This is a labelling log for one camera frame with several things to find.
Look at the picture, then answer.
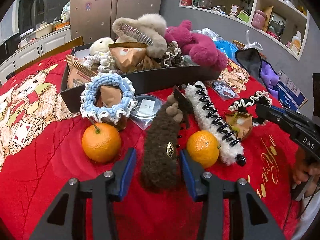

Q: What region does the brown triangular snack packet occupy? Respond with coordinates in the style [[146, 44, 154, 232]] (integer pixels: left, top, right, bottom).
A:
[[225, 112, 253, 140], [109, 42, 155, 73], [142, 55, 161, 71], [66, 55, 98, 89], [96, 85, 128, 131]]

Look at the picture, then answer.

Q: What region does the dark window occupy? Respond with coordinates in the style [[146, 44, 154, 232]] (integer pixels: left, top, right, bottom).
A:
[[19, 0, 73, 28]]

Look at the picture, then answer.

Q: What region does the white lotion bottle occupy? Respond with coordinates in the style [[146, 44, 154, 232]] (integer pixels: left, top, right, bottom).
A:
[[289, 31, 302, 56]]

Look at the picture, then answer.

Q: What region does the white plush banana hair clip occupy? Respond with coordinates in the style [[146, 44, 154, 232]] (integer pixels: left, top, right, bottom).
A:
[[184, 81, 247, 167]]

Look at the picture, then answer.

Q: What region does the black microwave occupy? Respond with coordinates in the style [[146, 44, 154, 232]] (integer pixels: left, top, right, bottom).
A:
[[0, 34, 20, 64]]

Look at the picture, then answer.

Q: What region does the beige furry hair claw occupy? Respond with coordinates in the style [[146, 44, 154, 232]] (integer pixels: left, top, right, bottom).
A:
[[112, 14, 168, 58]]

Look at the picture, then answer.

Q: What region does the white lace scrunchie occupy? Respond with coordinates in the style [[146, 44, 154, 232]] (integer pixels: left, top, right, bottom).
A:
[[84, 52, 118, 73]]

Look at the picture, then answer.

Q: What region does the cardboard box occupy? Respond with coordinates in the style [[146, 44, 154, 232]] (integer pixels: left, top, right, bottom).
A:
[[277, 70, 308, 111]]

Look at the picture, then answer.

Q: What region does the white kitchen cabinet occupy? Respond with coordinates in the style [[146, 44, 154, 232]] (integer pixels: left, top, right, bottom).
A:
[[0, 26, 72, 78]]

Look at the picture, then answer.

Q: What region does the magenta plush hair claw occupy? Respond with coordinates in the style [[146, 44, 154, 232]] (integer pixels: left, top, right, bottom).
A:
[[165, 20, 228, 72]]

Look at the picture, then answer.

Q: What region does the black tray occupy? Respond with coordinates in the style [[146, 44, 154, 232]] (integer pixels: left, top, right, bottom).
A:
[[60, 40, 225, 113]]

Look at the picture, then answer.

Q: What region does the brown plush hair clip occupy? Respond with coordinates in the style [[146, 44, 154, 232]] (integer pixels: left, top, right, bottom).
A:
[[139, 87, 194, 193]]

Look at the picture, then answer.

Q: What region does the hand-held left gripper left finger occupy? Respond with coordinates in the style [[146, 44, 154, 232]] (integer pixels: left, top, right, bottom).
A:
[[29, 148, 137, 240]]

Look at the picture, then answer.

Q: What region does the red printed blanket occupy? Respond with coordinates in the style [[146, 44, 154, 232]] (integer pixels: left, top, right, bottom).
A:
[[0, 47, 308, 240]]

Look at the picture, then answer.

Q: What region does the black and white scrunchie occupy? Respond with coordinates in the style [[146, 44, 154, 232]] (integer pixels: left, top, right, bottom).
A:
[[229, 90, 273, 126]]

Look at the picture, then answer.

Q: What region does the clear plastic bag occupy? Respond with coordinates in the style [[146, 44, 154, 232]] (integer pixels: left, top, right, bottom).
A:
[[244, 30, 263, 53]]

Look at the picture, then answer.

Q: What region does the cream plush hair clip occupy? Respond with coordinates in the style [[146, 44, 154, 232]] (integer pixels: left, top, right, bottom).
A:
[[89, 37, 115, 55]]

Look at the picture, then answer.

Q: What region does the brown and white scrunchie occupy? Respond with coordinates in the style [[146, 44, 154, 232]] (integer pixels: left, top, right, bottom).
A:
[[160, 42, 185, 68]]

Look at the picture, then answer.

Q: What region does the purple towel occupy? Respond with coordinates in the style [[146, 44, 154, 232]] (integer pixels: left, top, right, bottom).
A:
[[260, 60, 279, 90]]

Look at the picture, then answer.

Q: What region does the person's right forearm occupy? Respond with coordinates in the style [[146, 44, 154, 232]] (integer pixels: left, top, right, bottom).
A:
[[291, 195, 320, 240]]

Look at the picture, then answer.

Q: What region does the orange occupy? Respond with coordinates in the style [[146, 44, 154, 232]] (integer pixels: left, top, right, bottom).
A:
[[186, 130, 220, 169], [81, 123, 122, 163]]

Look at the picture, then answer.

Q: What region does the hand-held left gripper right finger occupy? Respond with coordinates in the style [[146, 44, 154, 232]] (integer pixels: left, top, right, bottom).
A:
[[179, 149, 287, 240]]

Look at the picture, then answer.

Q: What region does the white basin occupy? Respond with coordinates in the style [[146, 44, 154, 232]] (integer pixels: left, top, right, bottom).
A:
[[34, 24, 54, 38]]

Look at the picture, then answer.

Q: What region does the silver refrigerator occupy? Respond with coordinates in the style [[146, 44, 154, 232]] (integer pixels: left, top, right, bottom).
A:
[[70, 0, 165, 46]]

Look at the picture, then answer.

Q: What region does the round badge in clear bag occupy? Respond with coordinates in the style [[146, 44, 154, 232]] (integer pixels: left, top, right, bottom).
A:
[[211, 80, 240, 102], [130, 94, 165, 130]]

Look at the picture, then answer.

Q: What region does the blue knitted scrunchie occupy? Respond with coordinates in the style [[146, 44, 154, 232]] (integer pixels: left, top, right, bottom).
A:
[[80, 72, 138, 126]]

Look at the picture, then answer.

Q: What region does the blue bag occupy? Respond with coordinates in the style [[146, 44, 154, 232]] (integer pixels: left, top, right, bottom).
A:
[[214, 40, 240, 58]]

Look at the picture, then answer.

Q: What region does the person's right hand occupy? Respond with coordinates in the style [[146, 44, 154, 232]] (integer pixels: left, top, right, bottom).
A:
[[292, 154, 320, 186]]

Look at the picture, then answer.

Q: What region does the grey cloth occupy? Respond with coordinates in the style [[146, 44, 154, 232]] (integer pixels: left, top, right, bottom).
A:
[[235, 49, 263, 78]]

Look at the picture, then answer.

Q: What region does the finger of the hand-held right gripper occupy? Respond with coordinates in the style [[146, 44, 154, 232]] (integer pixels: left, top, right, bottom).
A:
[[270, 106, 300, 123], [255, 102, 294, 132]]

